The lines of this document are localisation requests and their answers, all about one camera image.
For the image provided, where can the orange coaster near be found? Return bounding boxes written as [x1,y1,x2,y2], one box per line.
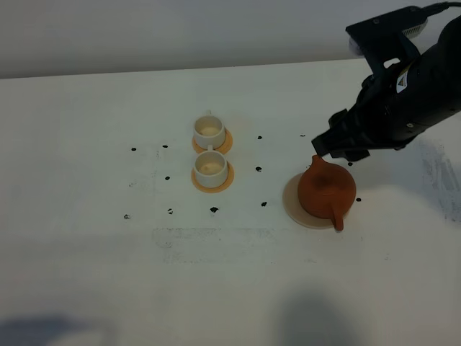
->
[191,163,235,194]

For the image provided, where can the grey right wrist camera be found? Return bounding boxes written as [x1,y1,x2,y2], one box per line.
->
[346,6,428,56]

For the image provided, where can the white teacup far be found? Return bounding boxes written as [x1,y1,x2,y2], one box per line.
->
[193,110,225,150]

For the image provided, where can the beige round teapot coaster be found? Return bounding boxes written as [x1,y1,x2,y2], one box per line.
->
[282,174,334,229]

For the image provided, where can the white teacup near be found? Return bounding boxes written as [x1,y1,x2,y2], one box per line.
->
[194,145,228,189]

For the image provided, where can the white teacup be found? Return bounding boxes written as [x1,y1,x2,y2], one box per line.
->
[194,145,228,189]
[193,110,225,150]

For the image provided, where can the brown clay teapot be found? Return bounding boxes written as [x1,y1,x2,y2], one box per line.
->
[297,155,357,231]

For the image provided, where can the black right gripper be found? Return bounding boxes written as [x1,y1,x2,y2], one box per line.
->
[311,30,460,162]

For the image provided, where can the orange coaster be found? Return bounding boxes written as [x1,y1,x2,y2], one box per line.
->
[191,163,235,194]
[192,129,233,154]

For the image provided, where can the orange coaster far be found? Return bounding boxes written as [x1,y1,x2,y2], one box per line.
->
[192,129,233,154]

